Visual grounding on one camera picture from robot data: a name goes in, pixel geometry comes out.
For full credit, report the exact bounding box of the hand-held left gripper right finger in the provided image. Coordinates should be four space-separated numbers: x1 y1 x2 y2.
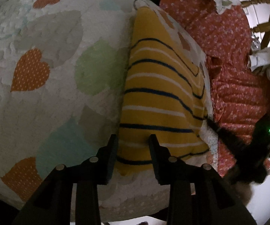
148 134 257 225

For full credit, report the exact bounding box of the wooden chair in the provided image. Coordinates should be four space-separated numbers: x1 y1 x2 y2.
240 0 270 50

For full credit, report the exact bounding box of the red floral quilt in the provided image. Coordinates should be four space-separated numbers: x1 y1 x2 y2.
159 0 270 178

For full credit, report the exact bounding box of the white quilted heart blanket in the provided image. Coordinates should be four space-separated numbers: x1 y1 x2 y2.
0 0 220 216

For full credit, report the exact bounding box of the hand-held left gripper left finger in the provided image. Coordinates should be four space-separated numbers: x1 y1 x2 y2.
13 134 119 225

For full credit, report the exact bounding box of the yellow striped sweater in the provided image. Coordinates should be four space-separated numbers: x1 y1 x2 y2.
115 7 210 177

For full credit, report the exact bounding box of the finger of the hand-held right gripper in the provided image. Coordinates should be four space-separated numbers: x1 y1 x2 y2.
205 118 251 152

